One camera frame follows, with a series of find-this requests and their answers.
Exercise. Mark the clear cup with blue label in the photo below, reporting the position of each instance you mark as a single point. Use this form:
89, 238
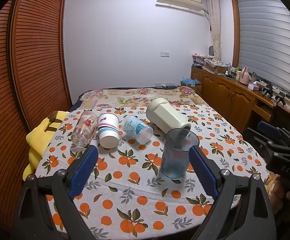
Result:
138, 130

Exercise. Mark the white striped paper cup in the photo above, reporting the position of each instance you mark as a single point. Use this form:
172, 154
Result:
108, 131

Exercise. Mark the clear glass with red print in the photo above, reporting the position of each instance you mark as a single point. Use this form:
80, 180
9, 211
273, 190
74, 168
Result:
85, 129

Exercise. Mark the white wall switch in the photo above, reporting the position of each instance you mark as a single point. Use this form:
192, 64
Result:
164, 54

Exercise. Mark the orange fruit print tablecloth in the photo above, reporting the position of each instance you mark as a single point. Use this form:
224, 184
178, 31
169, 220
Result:
127, 197

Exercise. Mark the grey window blind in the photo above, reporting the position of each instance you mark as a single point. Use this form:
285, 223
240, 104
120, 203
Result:
265, 40

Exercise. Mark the cream ceramic mug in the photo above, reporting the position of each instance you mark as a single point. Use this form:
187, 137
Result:
161, 113

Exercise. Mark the brown louvered wardrobe door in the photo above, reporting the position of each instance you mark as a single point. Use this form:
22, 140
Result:
33, 84

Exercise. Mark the wooden sideboard cabinet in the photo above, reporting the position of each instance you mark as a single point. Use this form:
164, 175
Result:
237, 104

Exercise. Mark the blue plastic bag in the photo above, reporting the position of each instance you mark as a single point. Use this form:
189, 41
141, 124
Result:
189, 82

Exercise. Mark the floral bed cover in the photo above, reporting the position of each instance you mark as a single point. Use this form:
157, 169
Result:
136, 97

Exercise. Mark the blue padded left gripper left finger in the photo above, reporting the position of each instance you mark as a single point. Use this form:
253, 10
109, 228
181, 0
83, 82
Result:
34, 219

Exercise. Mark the blue translucent plastic cup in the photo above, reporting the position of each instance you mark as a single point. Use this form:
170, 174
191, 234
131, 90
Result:
175, 158

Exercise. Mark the pink kettle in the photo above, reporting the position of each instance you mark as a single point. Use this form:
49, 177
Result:
244, 76

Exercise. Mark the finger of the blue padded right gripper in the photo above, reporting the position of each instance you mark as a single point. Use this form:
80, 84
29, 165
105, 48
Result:
241, 207

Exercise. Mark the blue tipped left gripper right finger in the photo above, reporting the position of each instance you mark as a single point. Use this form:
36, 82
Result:
268, 129

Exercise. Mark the cream curtain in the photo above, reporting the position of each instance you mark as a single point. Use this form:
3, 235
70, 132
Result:
213, 7

